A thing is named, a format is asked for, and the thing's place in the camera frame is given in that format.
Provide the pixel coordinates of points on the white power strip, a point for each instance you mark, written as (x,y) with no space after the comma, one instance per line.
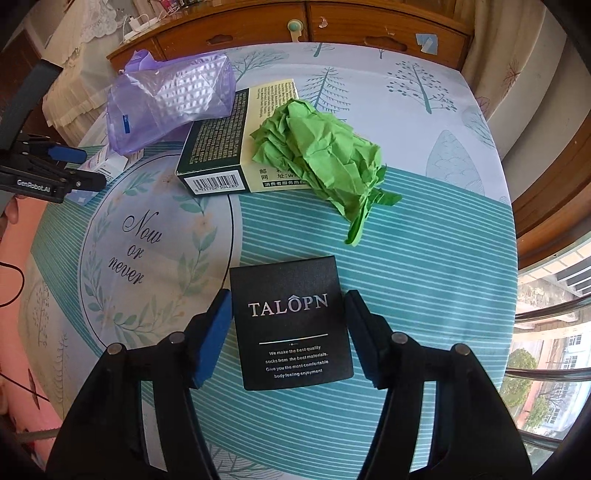
(138,24)

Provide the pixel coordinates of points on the green drawer knob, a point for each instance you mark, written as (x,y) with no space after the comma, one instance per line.
(296,26)

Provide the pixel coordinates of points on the person's left hand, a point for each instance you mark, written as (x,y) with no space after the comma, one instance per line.
(7,217)

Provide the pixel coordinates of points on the green crumpled paper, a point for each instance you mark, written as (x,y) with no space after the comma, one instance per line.
(318,157)

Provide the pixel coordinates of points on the white and purple box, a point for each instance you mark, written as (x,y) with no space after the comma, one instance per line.
(110,161)

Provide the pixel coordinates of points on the black box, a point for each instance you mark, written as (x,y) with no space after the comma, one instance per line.
(291,332)

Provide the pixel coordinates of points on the window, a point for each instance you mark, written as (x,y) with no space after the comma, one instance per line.
(554,350)

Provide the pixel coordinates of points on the tree print tablecloth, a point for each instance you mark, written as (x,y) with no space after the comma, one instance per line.
(438,254)

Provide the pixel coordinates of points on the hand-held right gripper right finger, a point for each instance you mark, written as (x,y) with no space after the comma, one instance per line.
(364,337)

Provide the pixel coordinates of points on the purple plastic bag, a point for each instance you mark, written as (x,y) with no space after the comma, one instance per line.
(175,92)

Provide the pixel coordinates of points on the wooden dresser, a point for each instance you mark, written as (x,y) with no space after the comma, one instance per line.
(369,27)

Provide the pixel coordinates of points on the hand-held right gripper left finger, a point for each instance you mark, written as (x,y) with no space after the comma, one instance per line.
(214,337)

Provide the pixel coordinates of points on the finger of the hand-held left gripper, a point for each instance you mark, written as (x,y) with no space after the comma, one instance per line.
(87,181)
(69,154)

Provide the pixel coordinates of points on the white lace cloth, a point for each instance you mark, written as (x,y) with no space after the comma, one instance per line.
(83,27)

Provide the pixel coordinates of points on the blue tape piece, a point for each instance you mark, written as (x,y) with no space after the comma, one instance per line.
(425,41)

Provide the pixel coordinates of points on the dark green box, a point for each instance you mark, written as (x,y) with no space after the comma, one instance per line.
(212,147)

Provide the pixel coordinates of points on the pink blanket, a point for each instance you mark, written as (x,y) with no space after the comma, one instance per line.
(23,341)

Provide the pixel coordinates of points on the wooden window frame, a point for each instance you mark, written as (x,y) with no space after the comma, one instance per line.
(545,194)

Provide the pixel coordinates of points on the beige curtain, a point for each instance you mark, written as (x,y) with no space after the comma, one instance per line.
(517,69)

